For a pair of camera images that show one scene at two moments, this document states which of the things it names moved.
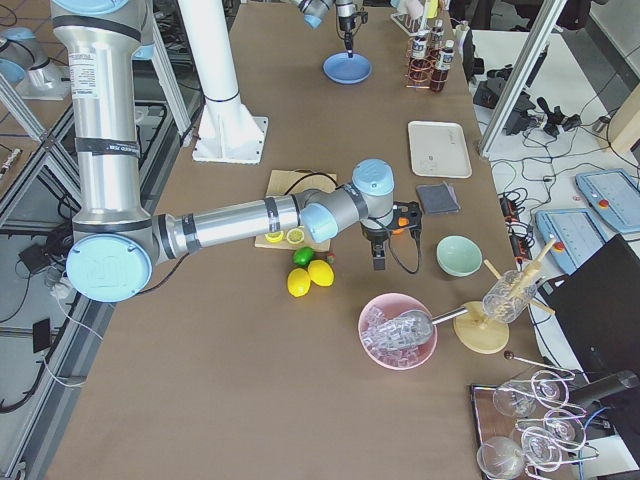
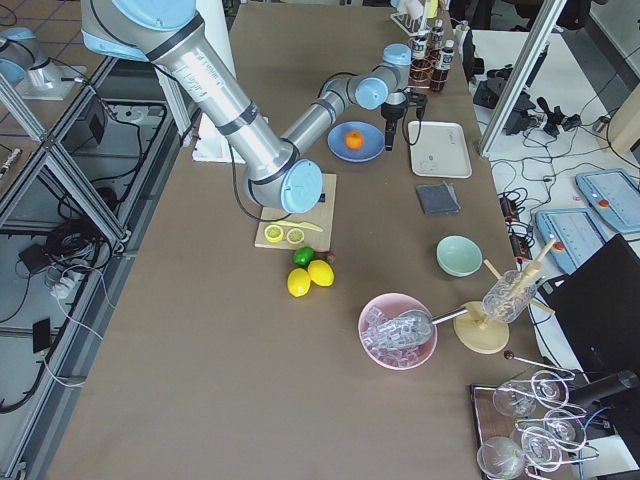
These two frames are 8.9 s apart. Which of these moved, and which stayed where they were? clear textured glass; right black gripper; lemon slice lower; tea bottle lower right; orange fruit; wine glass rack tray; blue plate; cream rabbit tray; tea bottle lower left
Moved: right black gripper; orange fruit; blue plate
Stayed: tea bottle lower left; cream rabbit tray; lemon slice lower; clear textured glass; tea bottle lower right; wine glass rack tray
